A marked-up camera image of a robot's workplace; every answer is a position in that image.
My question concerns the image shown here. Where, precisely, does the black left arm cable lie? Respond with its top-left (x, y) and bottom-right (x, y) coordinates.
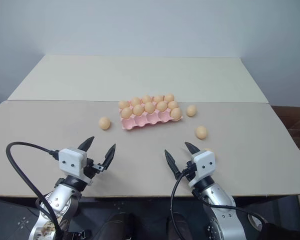
top-left (5, 141), bottom-right (61, 240)

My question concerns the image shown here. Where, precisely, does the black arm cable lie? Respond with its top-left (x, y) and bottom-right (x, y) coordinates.
top-left (169, 163), bottom-right (266, 240)
top-left (5, 141), bottom-right (61, 240)

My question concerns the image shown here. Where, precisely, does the dark rounded shape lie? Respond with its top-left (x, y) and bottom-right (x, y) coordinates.
top-left (99, 212), bottom-right (141, 240)
top-left (166, 213), bottom-right (194, 240)

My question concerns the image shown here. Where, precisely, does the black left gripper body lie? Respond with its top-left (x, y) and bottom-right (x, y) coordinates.
top-left (83, 157), bottom-right (107, 179)

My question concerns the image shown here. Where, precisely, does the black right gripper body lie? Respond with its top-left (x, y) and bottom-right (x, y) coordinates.
top-left (175, 161), bottom-right (198, 181)

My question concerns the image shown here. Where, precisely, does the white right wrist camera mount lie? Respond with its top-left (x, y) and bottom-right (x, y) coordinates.
top-left (187, 149), bottom-right (216, 188)

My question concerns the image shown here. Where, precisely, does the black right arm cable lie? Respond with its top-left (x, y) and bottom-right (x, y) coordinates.
top-left (169, 163), bottom-right (266, 240)

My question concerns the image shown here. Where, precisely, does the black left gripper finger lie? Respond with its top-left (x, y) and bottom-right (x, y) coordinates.
top-left (101, 143), bottom-right (117, 169)
top-left (76, 136), bottom-right (96, 153)

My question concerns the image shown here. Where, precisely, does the pink egg tray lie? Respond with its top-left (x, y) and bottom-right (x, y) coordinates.
top-left (117, 96), bottom-right (184, 131)

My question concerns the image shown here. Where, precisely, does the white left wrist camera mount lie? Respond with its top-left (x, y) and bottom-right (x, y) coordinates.
top-left (57, 148), bottom-right (94, 187)

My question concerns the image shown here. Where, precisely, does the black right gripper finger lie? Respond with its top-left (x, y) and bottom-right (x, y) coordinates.
top-left (164, 149), bottom-right (181, 176)
top-left (184, 141), bottom-right (201, 156)

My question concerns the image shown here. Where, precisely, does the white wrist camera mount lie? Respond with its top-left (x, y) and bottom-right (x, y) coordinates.
top-left (57, 148), bottom-right (94, 187)
top-left (187, 149), bottom-right (216, 188)

